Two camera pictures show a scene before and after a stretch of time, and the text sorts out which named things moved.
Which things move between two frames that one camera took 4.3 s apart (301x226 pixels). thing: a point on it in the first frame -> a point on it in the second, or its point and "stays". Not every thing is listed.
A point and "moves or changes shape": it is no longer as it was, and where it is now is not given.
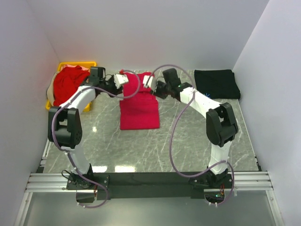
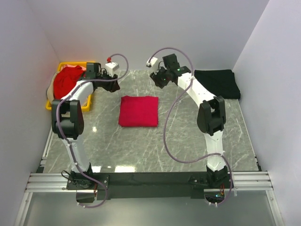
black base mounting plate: [140, 185] stays
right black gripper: [156, 91] -> [154, 77]
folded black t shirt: [217, 84] stays
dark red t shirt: [67, 80] stays
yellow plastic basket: [87, 65] stays
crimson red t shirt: [139, 109] moves or changes shape
